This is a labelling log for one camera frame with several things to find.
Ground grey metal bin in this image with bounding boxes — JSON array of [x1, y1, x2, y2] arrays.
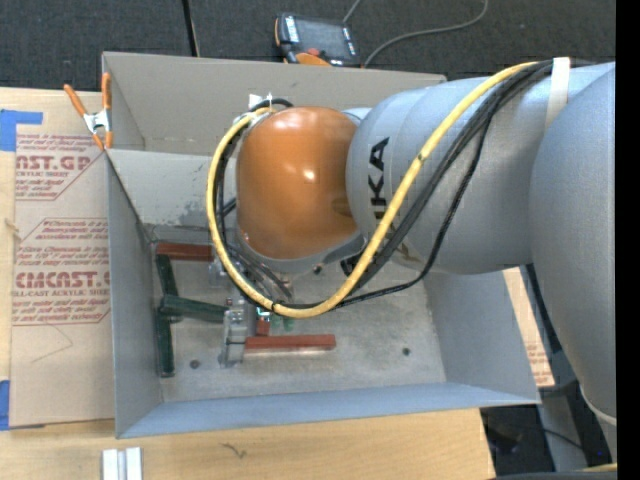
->
[[101, 51, 544, 440]]

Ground red-brown flat block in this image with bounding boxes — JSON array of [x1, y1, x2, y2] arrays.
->
[[244, 333, 337, 352], [155, 241, 216, 263]]

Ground dark green flat block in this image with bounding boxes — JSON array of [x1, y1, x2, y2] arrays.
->
[[158, 294, 232, 324]]

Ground brown cardboard board, red print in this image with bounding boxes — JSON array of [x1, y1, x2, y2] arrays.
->
[[0, 86, 117, 432]]

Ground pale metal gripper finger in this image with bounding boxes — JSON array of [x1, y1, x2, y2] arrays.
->
[[226, 308, 250, 344], [218, 341, 247, 370]]

